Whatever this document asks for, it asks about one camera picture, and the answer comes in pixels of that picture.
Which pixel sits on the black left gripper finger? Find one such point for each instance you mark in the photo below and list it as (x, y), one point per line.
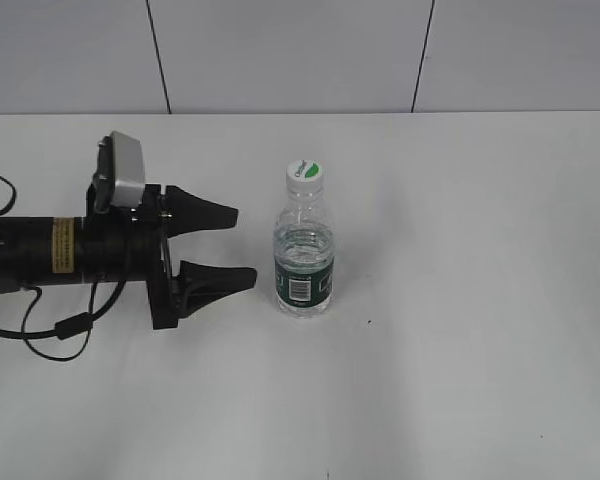
(188, 213)
(200, 285)

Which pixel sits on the white green bottle cap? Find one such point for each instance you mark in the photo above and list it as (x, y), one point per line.
(304, 177)

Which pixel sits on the clear cestbon water bottle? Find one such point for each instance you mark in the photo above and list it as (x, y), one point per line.
(304, 256)

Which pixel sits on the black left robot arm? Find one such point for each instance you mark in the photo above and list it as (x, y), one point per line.
(41, 251)

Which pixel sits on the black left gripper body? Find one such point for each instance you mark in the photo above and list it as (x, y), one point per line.
(123, 245)

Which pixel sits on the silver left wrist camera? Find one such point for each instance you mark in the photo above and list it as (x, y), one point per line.
(119, 178)

